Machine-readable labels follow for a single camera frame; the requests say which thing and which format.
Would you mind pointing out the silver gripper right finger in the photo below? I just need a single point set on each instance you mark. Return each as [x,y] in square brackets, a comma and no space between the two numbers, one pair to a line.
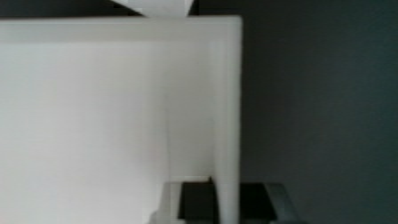
[265,204]

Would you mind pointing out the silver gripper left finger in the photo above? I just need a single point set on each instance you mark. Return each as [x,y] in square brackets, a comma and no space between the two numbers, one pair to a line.
[185,207]

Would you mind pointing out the white drawer cabinet box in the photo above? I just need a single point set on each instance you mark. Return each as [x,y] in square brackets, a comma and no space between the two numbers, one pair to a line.
[119,116]

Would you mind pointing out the white right fence rail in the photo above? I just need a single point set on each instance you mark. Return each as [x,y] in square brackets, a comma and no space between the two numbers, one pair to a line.
[159,8]

